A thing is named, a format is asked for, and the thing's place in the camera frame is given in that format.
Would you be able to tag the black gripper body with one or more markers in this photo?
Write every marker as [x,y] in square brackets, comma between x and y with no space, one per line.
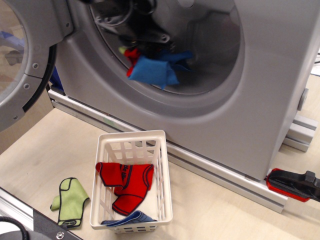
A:
[148,38]

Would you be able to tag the red cloth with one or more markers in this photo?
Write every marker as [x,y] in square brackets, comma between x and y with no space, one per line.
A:
[135,58]

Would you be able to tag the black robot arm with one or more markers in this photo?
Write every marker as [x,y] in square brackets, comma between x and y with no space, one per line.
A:
[132,22]

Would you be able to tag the grey toy washing machine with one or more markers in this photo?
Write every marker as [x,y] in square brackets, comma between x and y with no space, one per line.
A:
[251,61]

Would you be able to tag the white plastic laundry basket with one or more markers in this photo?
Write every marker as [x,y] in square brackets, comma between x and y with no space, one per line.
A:
[158,201]

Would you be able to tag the round washing machine door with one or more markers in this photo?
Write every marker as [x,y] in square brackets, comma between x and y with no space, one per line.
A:
[42,24]

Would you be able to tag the red shirt with dark trim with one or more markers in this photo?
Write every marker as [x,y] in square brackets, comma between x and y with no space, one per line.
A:
[130,184]

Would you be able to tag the blue object behind door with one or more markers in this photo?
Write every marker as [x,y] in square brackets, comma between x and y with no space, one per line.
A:
[16,44]

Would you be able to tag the green cloth with black trim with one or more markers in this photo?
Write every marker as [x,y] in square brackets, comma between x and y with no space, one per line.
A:
[70,203]

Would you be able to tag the blue cloth with dark trim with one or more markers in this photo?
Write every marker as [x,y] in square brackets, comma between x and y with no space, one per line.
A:
[134,218]

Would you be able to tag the red and black clamp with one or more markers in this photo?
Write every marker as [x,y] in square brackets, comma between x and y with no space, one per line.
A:
[301,187]

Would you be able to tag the aluminium rail under machine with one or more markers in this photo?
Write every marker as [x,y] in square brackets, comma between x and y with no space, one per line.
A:
[301,133]

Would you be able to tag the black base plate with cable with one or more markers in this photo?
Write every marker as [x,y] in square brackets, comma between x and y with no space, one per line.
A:
[20,226]

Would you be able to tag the aluminium frame rail front left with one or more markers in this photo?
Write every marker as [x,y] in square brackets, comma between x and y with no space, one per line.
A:
[14,208]

